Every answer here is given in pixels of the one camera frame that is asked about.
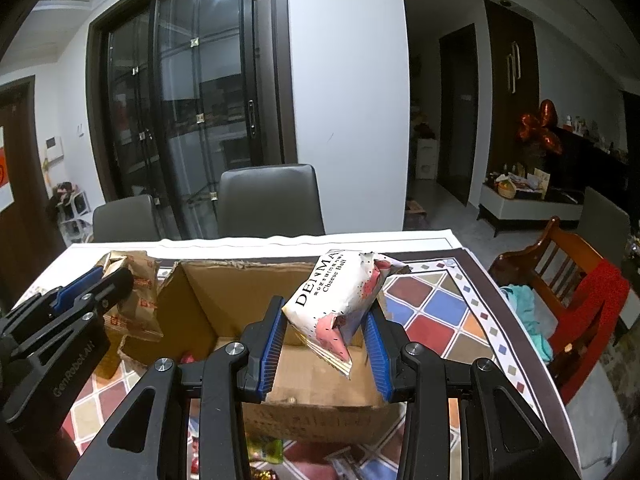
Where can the grey dining chair centre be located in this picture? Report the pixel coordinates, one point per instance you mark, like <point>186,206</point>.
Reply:
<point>266,201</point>

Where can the silver blue stick packet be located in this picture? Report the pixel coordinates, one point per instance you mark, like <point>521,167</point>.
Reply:
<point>345,465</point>

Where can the colourful diamond table mat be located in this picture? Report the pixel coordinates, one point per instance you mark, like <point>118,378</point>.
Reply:
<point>323,396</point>

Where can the white low tv cabinet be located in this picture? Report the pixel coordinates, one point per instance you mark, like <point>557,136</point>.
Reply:
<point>522,214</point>

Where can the white Denmark cheese packet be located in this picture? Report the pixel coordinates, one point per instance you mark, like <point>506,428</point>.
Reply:
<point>327,309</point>

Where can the grey dining chair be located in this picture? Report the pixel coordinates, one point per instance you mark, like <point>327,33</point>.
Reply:
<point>130,219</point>
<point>266,201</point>

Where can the grey dining chair left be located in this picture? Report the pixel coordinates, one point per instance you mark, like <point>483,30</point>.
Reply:
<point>130,219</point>

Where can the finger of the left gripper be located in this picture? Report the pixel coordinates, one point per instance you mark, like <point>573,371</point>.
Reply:
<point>90,306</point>
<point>45,306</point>

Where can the teal cloth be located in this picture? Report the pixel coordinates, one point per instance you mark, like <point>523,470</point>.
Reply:
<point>521,300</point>

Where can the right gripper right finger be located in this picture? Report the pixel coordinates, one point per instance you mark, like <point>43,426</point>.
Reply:
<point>501,436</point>

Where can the glass sliding door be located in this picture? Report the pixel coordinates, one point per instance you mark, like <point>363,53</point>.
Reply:
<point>179,92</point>

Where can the red garment on chair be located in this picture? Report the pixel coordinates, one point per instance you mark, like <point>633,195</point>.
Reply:
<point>586,326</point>

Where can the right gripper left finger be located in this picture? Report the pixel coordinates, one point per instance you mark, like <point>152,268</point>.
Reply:
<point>145,437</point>

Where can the pink snack packet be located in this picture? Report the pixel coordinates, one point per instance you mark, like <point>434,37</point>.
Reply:
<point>187,358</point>

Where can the wooden chair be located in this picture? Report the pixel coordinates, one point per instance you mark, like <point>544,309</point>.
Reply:
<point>553,267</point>

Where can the red fu door poster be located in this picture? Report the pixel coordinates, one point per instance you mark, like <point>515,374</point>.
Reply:
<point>6,194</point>

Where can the red foil balloon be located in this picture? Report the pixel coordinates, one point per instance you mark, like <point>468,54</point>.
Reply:
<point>541,127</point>

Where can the green snack packet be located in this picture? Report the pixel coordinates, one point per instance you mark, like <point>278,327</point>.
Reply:
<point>263,449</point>

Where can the brown triangular snack packet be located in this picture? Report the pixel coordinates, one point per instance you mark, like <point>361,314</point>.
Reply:
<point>136,315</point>

